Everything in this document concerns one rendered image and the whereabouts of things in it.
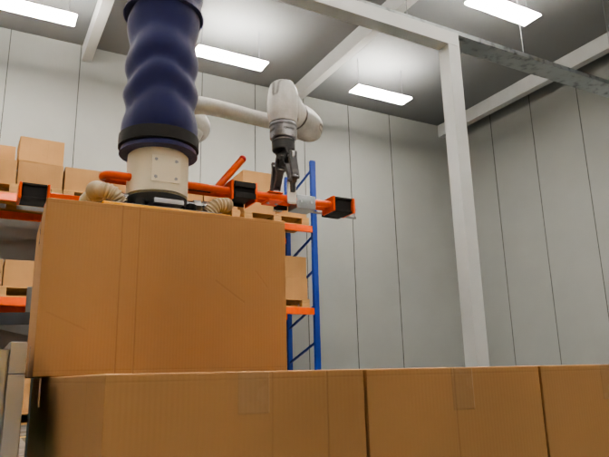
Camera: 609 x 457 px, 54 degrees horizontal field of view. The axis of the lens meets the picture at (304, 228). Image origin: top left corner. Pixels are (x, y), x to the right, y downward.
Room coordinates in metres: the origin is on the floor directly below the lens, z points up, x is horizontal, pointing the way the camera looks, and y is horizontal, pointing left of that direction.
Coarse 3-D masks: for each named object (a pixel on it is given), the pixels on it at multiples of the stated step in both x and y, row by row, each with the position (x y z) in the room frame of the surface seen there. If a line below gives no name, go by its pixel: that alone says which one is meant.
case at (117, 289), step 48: (48, 240) 1.30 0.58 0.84; (96, 240) 1.35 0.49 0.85; (144, 240) 1.40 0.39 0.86; (192, 240) 1.45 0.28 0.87; (240, 240) 1.51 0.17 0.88; (48, 288) 1.31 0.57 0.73; (96, 288) 1.35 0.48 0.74; (144, 288) 1.40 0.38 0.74; (192, 288) 1.45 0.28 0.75; (240, 288) 1.51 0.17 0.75; (48, 336) 1.31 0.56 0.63; (96, 336) 1.35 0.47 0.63; (144, 336) 1.40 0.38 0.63; (192, 336) 1.45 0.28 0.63; (240, 336) 1.51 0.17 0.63
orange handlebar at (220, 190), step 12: (108, 180) 1.55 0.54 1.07; (120, 180) 1.56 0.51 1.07; (192, 192) 1.67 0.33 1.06; (204, 192) 1.68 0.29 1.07; (216, 192) 1.67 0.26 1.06; (228, 192) 1.68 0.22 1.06; (264, 192) 1.73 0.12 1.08; (276, 192) 1.75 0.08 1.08; (264, 204) 1.79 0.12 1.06; (276, 204) 1.78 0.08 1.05; (288, 204) 1.82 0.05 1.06; (324, 204) 1.84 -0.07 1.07
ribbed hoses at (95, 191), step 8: (88, 184) 1.45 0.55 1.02; (96, 184) 1.42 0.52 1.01; (104, 184) 1.43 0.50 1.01; (112, 184) 1.44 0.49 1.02; (88, 192) 1.45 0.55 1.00; (96, 192) 1.43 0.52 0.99; (104, 192) 1.42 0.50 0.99; (112, 192) 1.43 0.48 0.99; (120, 192) 1.44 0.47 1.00; (88, 200) 1.52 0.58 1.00; (96, 200) 1.51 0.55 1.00; (112, 200) 1.44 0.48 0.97; (120, 200) 1.44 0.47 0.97; (216, 200) 1.57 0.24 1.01; (224, 200) 1.58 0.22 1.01; (208, 208) 1.56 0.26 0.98; (216, 208) 1.57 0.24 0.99; (224, 208) 1.58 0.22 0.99; (232, 208) 1.62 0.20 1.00
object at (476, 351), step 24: (456, 48) 4.34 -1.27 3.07; (456, 72) 4.33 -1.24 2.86; (456, 96) 4.32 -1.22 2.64; (456, 120) 4.31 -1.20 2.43; (456, 144) 4.31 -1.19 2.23; (456, 168) 4.33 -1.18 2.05; (456, 192) 4.35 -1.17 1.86; (456, 216) 4.37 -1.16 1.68; (456, 240) 4.39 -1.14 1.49; (480, 288) 4.35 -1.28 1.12; (480, 312) 4.34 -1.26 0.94; (480, 336) 4.33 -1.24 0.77; (480, 360) 4.32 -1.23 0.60
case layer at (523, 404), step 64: (64, 384) 1.10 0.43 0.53; (128, 384) 0.79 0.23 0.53; (192, 384) 0.83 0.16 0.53; (256, 384) 0.88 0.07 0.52; (320, 384) 0.93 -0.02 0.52; (384, 384) 0.99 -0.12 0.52; (448, 384) 1.05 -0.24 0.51; (512, 384) 1.13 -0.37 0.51; (576, 384) 1.21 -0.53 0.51; (64, 448) 1.05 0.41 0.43; (128, 448) 0.79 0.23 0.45; (192, 448) 0.83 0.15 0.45; (256, 448) 0.88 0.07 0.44; (320, 448) 0.93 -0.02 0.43; (384, 448) 0.98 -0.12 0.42; (448, 448) 1.05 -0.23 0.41; (512, 448) 1.12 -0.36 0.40; (576, 448) 1.20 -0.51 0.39
